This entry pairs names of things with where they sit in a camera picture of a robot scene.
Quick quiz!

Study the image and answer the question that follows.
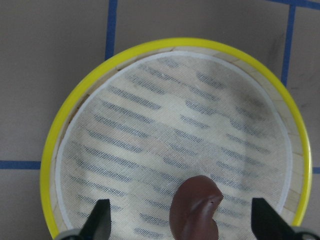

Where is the yellow bamboo steamer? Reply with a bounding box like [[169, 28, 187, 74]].
[[40, 38, 312, 240]]

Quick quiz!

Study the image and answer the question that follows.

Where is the brown bun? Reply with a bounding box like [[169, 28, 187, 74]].
[[169, 175, 224, 240]]

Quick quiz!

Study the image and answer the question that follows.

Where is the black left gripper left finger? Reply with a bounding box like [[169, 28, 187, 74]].
[[56, 198, 112, 240]]

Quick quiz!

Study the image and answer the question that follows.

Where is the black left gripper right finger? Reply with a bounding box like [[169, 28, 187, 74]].
[[251, 197, 320, 240]]

